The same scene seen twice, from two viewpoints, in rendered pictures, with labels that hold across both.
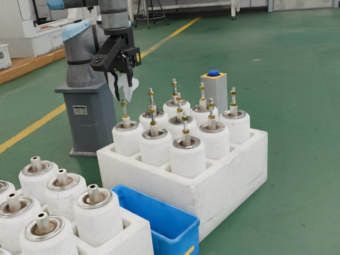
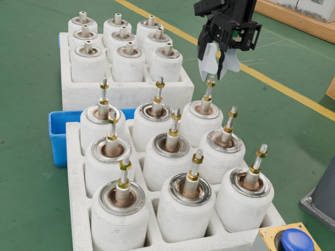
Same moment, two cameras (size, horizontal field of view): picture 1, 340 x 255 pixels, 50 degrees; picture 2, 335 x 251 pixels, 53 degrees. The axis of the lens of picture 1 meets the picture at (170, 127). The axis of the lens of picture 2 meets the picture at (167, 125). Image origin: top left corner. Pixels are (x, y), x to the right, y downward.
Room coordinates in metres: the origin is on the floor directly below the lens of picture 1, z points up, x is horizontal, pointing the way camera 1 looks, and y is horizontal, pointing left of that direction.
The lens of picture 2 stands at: (1.26, -0.52, 0.68)
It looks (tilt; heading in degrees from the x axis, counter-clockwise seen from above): 36 degrees down; 115
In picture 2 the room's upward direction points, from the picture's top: 10 degrees clockwise
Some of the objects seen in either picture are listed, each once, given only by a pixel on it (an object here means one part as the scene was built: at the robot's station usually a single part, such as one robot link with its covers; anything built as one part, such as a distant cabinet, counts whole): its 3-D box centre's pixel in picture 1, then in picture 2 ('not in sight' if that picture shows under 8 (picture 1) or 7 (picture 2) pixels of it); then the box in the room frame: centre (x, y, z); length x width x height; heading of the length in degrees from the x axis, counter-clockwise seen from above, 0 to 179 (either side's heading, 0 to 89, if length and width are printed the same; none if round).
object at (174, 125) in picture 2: (179, 104); (174, 125); (1.05, -0.04, 0.30); 0.01 x 0.01 x 0.08
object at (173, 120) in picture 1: (180, 120); (170, 145); (1.05, -0.04, 0.25); 0.08 x 0.08 x 0.01
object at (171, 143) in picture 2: (180, 116); (171, 140); (1.05, -0.04, 0.26); 0.02 x 0.02 x 0.03
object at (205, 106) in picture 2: (126, 122); (205, 105); (1.05, 0.13, 0.26); 0.02 x 0.02 x 0.03
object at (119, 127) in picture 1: (127, 126); (204, 109); (1.05, 0.13, 0.25); 0.08 x 0.08 x 0.01
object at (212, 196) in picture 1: (184, 166); (160, 199); (1.05, -0.04, 0.09); 0.39 x 0.39 x 0.18; 47
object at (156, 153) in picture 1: (158, 162); (151, 143); (0.97, 0.05, 0.16); 0.10 x 0.10 x 0.18
